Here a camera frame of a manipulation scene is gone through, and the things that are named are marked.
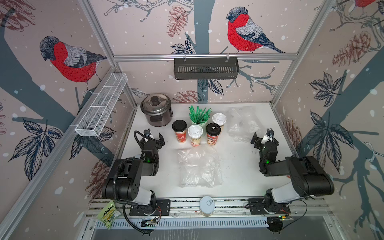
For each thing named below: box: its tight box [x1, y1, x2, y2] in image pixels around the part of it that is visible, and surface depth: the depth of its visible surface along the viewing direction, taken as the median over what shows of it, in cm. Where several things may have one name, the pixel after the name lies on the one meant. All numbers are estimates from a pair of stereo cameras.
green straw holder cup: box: [188, 105, 212, 136], surface depth 94 cm
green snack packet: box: [96, 200, 122, 230], surface depth 73 cm
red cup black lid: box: [172, 119, 188, 144], surface depth 88 cm
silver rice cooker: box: [140, 93, 174, 127], surface depth 98 cm
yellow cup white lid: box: [187, 124, 204, 148], surface depth 86 cm
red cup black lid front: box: [205, 122, 221, 146], surface depth 86 cm
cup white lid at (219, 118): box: [212, 112, 227, 127], surface depth 91 cm
